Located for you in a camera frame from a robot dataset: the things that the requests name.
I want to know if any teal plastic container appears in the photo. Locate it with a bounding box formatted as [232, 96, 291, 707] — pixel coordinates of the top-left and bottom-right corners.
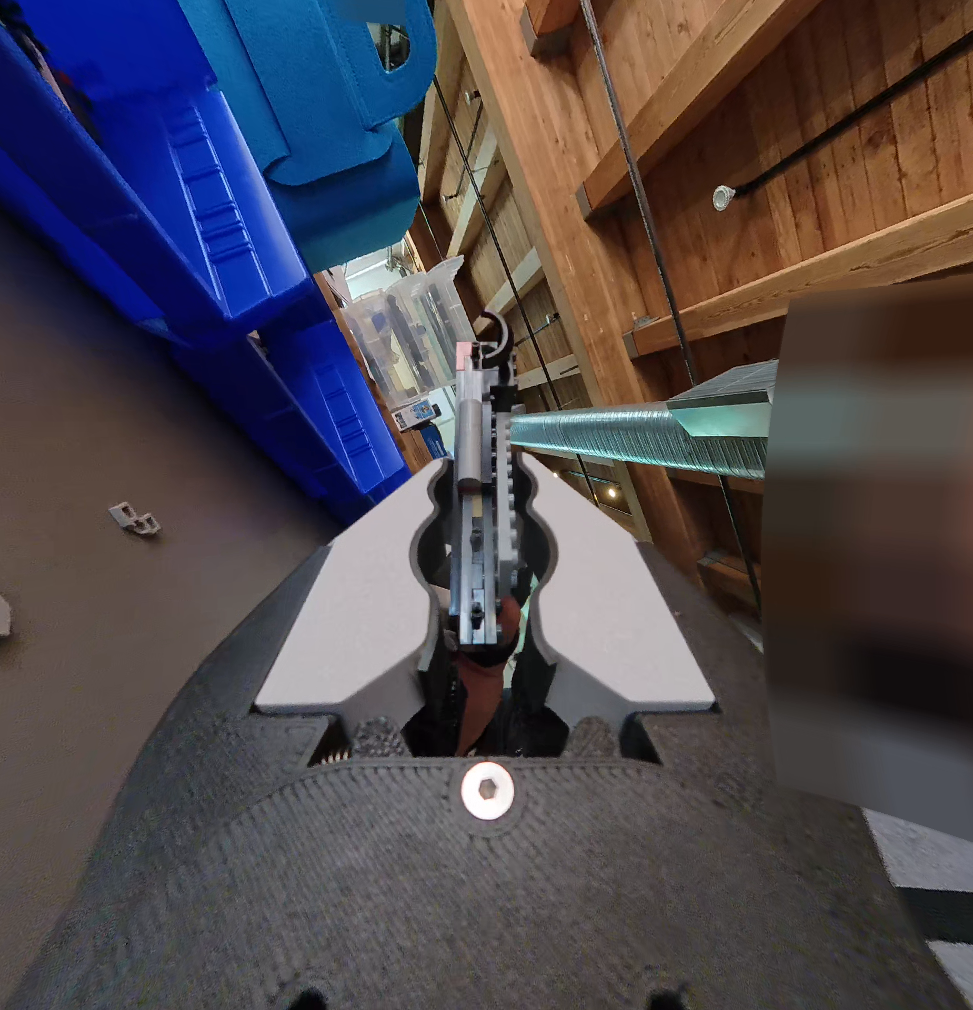
[178, 0, 438, 269]

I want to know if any person's grey shirt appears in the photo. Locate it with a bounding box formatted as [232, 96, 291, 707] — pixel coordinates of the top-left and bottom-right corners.
[861, 806, 973, 1010]

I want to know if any long grey studded brick plate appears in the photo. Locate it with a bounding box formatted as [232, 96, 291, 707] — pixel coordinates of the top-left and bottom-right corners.
[488, 410, 528, 594]

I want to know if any clear plastic container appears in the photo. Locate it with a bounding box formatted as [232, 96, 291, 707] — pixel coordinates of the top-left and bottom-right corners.
[340, 256, 467, 403]

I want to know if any silver ventilation duct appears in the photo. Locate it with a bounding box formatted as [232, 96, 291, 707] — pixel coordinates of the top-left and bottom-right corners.
[508, 359, 779, 481]

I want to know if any person's right hand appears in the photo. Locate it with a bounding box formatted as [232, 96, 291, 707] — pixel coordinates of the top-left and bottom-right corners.
[453, 595, 523, 756]

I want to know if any small grey brick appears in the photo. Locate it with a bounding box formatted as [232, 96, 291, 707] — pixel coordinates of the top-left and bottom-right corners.
[107, 499, 162, 538]

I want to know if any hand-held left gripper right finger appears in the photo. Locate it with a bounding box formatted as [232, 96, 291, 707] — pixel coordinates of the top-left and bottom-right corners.
[521, 456, 720, 724]

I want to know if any black grey toy brick assembly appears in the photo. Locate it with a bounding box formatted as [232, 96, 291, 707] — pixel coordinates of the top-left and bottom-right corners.
[443, 309, 535, 652]

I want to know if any blue plastic storage bin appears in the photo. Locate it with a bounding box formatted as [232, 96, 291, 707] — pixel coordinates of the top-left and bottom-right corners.
[170, 316, 415, 526]
[0, 0, 314, 348]

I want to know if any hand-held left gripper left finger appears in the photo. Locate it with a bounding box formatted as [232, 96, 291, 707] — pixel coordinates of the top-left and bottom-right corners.
[253, 456, 456, 723]

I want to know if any black strap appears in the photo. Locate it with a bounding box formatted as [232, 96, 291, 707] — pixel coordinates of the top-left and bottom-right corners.
[900, 885, 973, 944]

